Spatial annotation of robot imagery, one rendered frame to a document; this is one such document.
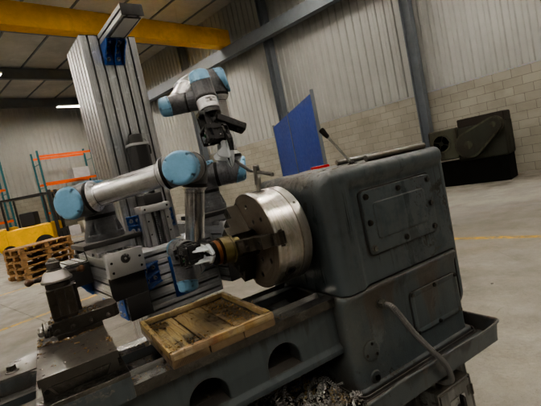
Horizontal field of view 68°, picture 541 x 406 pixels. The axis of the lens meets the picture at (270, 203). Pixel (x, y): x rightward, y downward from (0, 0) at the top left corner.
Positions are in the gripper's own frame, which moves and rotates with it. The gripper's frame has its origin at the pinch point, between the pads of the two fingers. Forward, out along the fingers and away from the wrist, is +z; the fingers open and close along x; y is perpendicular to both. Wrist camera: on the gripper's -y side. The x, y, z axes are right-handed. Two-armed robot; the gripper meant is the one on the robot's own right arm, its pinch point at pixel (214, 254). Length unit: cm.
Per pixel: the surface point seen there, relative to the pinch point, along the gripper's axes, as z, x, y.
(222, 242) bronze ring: -0.3, 2.6, -3.4
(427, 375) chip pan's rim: 26, -52, -51
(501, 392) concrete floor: -6, -109, -129
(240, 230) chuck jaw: -4.2, 4.1, -11.7
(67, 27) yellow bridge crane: -1055, 495, -109
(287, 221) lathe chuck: 11.2, 4.9, -20.7
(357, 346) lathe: 16, -38, -33
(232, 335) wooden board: 14.8, -19.4, 5.3
